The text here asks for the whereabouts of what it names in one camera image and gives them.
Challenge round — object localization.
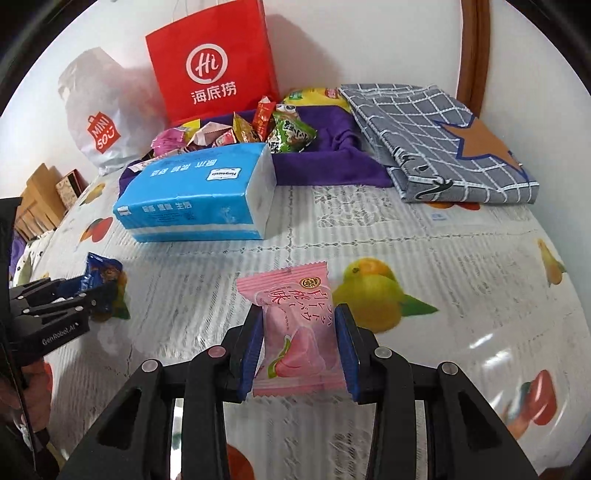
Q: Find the blue snack packet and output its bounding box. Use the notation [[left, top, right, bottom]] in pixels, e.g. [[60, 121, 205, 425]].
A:
[[85, 252, 124, 296]]

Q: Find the large pink snack packet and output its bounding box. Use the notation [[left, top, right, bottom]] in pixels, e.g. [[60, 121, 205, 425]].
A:
[[150, 127, 201, 158]]

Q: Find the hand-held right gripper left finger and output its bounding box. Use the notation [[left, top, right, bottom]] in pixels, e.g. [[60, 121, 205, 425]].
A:
[[58, 304, 265, 480]]

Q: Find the red paper bag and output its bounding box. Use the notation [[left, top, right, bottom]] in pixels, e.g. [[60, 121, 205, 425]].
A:
[[144, 0, 281, 126]]

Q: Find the large yellow snack bag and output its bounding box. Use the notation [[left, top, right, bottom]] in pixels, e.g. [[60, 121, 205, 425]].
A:
[[281, 88, 352, 114]]

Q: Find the white plastic shopping bag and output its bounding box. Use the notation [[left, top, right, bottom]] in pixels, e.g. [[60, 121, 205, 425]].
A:
[[58, 46, 169, 175]]

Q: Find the purple fabric tray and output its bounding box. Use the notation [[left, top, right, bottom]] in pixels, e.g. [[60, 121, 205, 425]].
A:
[[117, 104, 393, 192]]

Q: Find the grey checked folded cloth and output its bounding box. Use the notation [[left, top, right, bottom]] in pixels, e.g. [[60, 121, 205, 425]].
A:
[[338, 83, 541, 205]]

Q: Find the floral pillow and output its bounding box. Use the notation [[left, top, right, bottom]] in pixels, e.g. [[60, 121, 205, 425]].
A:
[[13, 233, 51, 287]]

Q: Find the patterned cardboard box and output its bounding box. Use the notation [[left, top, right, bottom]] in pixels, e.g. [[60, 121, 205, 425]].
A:
[[55, 170, 89, 208]]

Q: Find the person's left hand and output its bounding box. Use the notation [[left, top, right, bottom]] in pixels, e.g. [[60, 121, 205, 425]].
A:
[[0, 361, 53, 431]]

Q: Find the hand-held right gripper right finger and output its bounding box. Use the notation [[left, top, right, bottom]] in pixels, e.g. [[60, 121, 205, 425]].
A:
[[334, 302, 539, 480]]

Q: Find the yellow snack packet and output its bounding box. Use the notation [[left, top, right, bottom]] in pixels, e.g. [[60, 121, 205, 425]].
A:
[[232, 112, 265, 144]]

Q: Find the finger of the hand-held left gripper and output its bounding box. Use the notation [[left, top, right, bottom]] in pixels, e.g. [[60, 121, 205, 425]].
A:
[[8, 275, 92, 305], [18, 281, 119, 325]]

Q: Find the fruit print tablecloth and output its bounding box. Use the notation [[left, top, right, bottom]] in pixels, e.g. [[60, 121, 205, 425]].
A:
[[14, 171, 585, 480]]

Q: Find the brown wooden door frame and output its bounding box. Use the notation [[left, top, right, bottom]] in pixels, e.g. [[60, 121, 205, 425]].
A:
[[455, 0, 491, 118]]

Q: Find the green snack packet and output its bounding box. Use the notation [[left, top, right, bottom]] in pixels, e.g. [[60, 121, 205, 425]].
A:
[[267, 112, 318, 154]]

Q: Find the pale pink snack packet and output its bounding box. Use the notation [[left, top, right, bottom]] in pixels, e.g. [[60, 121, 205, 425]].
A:
[[187, 121, 234, 149]]

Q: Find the red snack packet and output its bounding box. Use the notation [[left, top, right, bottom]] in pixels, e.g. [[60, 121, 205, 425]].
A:
[[254, 96, 277, 139]]

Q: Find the blue tissue pack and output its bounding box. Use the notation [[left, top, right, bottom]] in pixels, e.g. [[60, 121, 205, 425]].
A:
[[113, 142, 278, 244]]

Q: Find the pink peach snack packet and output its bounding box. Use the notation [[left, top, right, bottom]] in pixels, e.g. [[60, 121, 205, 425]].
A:
[[235, 261, 347, 398]]

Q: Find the person's left forearm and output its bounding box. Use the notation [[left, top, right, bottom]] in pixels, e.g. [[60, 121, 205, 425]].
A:
[[0, 415, 61, 480]]

